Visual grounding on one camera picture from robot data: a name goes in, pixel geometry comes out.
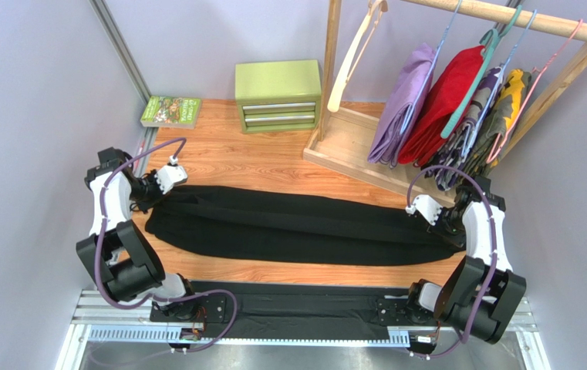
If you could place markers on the aluminium corner post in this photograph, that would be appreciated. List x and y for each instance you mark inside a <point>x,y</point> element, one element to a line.
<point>112,30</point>

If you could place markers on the teal hanger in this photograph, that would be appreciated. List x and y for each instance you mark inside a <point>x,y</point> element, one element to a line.
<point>490,41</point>

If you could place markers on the cream plastic hanger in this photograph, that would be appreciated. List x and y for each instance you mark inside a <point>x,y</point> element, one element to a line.
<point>354,53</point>

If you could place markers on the black trousers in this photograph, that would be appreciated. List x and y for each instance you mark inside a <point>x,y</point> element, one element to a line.
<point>235,223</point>

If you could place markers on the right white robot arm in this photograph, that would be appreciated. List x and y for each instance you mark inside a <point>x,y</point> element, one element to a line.
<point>483,292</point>

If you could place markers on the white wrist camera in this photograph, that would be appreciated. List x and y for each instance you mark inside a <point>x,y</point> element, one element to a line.
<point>427,207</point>
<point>170,175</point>

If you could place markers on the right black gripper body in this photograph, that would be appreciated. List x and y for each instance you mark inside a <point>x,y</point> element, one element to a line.
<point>440,224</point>

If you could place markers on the wooden clothes rack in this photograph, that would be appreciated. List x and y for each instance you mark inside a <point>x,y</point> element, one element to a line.
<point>339,141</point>

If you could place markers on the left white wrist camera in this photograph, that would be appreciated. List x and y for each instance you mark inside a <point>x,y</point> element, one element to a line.
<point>170,175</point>

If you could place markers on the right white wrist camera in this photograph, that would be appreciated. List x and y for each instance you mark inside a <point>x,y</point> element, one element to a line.
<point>427,207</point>

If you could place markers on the green drawer box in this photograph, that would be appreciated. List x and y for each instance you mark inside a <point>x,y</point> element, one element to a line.
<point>278,96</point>

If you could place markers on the light blue wire hanger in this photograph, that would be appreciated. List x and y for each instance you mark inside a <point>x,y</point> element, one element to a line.
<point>513,49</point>

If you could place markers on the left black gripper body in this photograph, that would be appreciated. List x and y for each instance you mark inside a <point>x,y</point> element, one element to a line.
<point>146,191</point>

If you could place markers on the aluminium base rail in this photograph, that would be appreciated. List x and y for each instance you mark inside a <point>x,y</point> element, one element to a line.
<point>94,321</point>

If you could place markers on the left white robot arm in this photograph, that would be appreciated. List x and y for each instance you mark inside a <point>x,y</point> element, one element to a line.
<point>122,263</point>

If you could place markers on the red garment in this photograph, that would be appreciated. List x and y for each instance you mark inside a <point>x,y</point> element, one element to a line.
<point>442,101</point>

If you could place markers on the yellow grey garment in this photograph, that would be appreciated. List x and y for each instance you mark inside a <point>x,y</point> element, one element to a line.
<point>505,110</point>

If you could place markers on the green book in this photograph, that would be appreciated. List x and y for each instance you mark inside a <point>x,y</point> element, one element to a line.
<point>171,112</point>

